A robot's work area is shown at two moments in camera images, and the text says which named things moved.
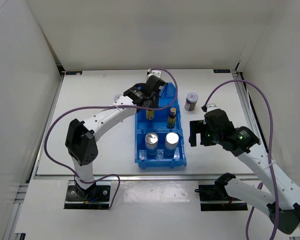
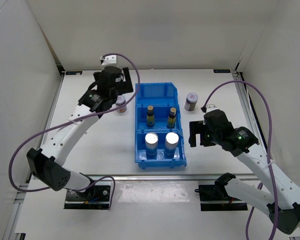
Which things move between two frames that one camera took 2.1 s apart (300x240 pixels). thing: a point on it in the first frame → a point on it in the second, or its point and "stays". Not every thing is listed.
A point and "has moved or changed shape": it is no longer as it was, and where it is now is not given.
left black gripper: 155,103 → 125,86
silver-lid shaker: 151,140 stays
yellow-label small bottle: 150,114 has moved or changed shape
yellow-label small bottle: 171,119 stays
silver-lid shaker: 172,139 stays
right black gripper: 197,127 stays
